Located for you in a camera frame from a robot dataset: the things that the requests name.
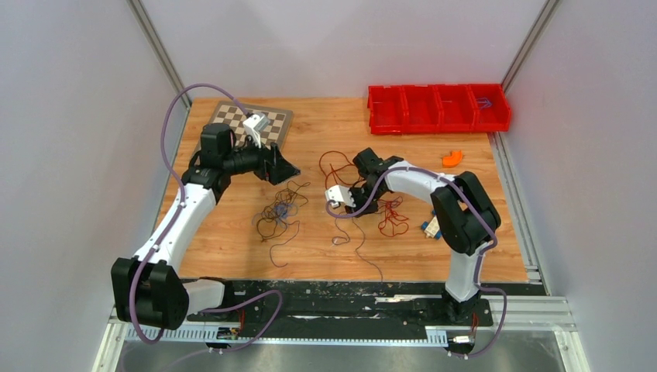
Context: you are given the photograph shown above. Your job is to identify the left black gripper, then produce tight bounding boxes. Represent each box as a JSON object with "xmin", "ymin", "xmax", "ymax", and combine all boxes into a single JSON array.
[{"xmin": 222, "ymin": 131, "xmax": 300, "ymax": 185}]

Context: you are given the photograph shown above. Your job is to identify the purple wire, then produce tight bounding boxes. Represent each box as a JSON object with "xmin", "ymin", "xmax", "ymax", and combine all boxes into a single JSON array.
[{"xmin": 331, "ymin": 215, "xmax": 386, "ymax": 282}]

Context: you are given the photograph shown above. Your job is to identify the brown wire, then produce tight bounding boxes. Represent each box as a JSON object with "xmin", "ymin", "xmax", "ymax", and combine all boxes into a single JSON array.
[{"xmin": 251, "ymin": 181, "xmax": 312, "ymax": 269}]

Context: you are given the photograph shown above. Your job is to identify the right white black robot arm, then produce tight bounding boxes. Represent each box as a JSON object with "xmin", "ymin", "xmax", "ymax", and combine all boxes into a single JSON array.
[{"xmin": 325, "ymin": 148, "xmax": 501, "ymax": 324}]

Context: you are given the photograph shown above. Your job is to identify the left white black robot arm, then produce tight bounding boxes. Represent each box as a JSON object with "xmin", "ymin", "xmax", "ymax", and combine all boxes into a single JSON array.
[{"xmin": 111, "ymin": 123, "xmax": 301, "ymax": 329}]

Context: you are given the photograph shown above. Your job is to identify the white blue toy block car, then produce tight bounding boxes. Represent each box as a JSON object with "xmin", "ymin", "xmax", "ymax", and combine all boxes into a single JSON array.
[{"xmin": 421, "ymin": 211, "xmax": 442, "ymax": 239}]

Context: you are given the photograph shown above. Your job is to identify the wooden chessboard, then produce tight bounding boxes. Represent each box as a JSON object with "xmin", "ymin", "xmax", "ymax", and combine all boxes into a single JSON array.
[{"xmin": 209, "ymin": 101, "xmax": 294, "ymax": 149}]

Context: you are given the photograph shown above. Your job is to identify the red bin far left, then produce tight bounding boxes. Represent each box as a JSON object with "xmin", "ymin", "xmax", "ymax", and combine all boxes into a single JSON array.
[{"xmin": 367, "ymin": 85, "xmax": 408, "ymax": 135}]

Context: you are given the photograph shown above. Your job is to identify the red bin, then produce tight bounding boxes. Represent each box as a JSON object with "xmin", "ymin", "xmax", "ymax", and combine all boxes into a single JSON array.
[
  {"xmin": 470, "ymin": 84, "xmax": 512, "ymax": 132},
  {"xmin": 367, "ymin": 85, "xmax": 408, "ymax": 135},
  {"xmin": 436, "ymin": 84, "xmax": 476, "ymax": 133},
  {"xmin": 402, "ymin": 85, "xmax": 442, "ymax": 134}
]

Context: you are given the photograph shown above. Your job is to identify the orange plastic piece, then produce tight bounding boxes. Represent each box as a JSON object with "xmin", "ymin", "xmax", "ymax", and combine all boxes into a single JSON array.
[{"xmin": 442, "ymin": 150, "xmax": 463, "ymax": 168}]

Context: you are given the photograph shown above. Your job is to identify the red bin far right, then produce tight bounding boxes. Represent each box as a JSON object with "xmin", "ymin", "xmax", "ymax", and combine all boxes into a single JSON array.
[{"xmin": 470, "ymin": 84, "xmax": 512, "ymax": 132}]

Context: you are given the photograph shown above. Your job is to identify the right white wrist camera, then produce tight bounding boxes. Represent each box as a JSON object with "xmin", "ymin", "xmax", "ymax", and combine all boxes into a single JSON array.
[{"xmin": 325, "ymin": 184, "xmax": 355, "ymax": 208}]

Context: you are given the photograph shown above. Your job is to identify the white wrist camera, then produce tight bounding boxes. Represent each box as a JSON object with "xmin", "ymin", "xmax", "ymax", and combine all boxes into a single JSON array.
[
  {"xmin": 325, "ymin": 184, "xmax": 355, "ymax": 208},
  {"xmin": 242, "ymin": 112, "xmax": 270, "ymax": 148}
]

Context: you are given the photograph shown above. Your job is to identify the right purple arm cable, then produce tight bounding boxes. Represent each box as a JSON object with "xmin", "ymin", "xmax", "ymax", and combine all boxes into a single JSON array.
[{"xmin": 326, "ymin": 166, "xmax": 509, "ymax": 359}]

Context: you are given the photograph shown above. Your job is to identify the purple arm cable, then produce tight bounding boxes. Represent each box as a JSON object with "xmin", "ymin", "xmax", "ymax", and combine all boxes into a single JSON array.
[
  {"xmin": 326, "ymin": 166, "xmax": 509, "ymax": 359},
  {"xmin": 128, "ymin": 83, "xmax": 284, "ymax": 355}
]

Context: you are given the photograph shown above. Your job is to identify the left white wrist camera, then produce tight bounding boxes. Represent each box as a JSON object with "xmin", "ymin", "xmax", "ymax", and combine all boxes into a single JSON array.
[{"xmin": 242, "ymin": 112, "xmax": 270, "ymax": 148}]

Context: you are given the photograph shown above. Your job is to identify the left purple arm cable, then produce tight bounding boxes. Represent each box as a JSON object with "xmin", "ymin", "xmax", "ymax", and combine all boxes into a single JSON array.
[{"xmin": 128, "ymin": 83, "xmax": 284, "ymax": 355}]

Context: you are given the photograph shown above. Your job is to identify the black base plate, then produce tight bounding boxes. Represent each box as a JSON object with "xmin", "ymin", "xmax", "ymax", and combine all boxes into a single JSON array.
[{"xmin": 137, "ymin": 277, "xmax": 547, "ymax": 340}]

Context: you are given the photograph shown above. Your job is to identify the aluminium frame rail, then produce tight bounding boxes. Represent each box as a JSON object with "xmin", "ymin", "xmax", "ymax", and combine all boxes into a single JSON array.
[{"xmin": 92, "ymin": 288, "xmax": 591, "ymax": 372}]

